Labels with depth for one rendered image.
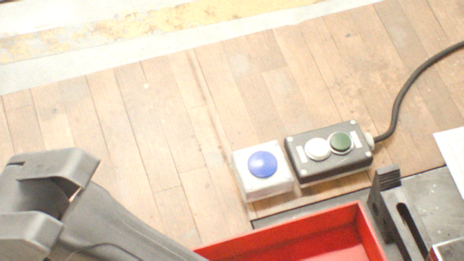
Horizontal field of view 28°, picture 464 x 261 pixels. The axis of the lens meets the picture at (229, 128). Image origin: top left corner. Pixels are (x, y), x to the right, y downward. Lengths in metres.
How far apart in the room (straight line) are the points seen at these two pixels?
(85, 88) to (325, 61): 0.35
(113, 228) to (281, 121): 0.60
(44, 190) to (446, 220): 0.63
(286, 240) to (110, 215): 0.49
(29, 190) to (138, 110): 0.54
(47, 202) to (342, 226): 0.52
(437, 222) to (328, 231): 0.15
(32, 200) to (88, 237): 0.08
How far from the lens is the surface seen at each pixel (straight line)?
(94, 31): 2.59
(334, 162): 1.26
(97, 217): 0.77
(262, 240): 1.20
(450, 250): 0.99
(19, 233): 0.76
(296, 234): 1.22
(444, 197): 1.30
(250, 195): 1.24
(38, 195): 0.82
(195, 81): 1.36
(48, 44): 2.58
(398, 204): 1.20
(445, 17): 1.48
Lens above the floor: 2.01
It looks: 57 degrees down
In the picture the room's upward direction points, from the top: 1 degrees clockwise
